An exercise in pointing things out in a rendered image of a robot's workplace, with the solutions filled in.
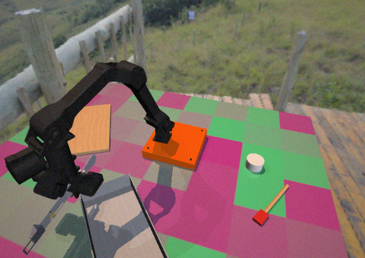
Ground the short dark cylinder with cream top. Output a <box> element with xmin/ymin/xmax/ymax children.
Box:
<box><xmin>245</xmin><ymin>154</ymin><xmax>265</xmax><ymax>172</ymax></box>

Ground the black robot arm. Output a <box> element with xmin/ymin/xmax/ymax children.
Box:
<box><xmin>4</xmin><ymin>60</ymin><xmax>175</xmax><ymax>199</ymax></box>

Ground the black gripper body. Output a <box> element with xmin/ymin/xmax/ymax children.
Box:
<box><xmin>32</xmin><ymin>154</ymin><xmax>104</xmax><ymax>197</ymax></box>

